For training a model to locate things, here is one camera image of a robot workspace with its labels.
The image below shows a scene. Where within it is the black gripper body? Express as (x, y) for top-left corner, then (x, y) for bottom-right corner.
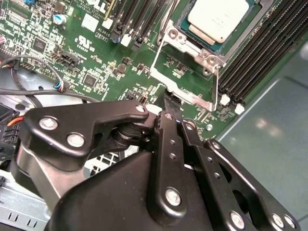
(9, 121), (226, 231)

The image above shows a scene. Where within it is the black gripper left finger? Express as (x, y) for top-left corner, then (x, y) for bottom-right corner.
(19, 89), (188, 220)

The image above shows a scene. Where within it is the metal socket cover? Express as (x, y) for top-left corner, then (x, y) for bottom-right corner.
(148, 36), (222, 113)

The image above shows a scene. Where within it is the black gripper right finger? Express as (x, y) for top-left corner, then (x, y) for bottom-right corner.
(172, 94), (301, 231)

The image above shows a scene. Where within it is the silver CPU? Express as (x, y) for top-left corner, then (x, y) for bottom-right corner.
(175, 0), (263, 52)

